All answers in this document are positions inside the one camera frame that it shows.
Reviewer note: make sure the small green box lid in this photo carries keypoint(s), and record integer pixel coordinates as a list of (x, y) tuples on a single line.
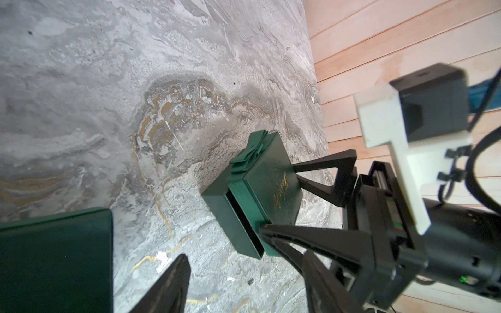
[(265, 186)]

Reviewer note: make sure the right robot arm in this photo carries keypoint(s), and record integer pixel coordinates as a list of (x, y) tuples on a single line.
[(462, 243)]

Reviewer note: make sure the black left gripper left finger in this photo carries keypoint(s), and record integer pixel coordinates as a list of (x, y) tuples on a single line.
[(169, 293)]

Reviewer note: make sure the large green jewelry box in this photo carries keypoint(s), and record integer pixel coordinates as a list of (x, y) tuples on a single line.
[(58, 263)]

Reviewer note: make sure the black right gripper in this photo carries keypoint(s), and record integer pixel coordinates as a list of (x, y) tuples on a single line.
[(375, 234)]

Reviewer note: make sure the small green box base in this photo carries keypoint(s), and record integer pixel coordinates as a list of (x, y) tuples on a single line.
[(231, 217)]

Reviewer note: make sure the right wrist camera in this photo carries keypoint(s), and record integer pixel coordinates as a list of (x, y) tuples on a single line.
[(423, 118)]

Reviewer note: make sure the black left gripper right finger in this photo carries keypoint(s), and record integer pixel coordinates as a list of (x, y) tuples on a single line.
[(323, 290)]

